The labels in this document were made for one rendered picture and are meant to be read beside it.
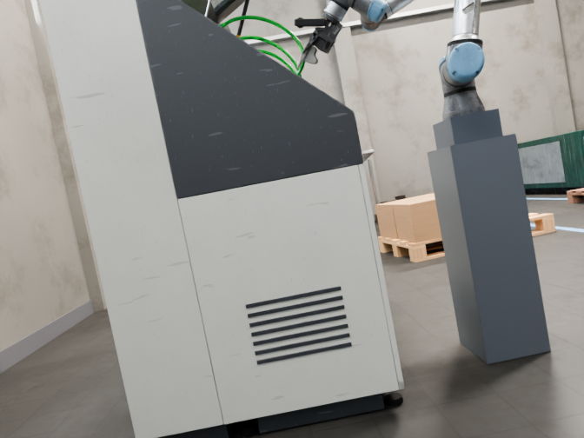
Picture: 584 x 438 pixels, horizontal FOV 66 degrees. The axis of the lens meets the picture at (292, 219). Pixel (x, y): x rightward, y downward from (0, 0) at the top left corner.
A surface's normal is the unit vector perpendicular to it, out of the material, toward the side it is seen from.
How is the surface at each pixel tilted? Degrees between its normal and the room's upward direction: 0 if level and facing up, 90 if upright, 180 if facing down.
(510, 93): 90
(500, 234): 90
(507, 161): 90
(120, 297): 90
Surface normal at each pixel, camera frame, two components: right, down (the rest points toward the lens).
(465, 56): -0.19, 0.22
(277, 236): 0.02, 0.05
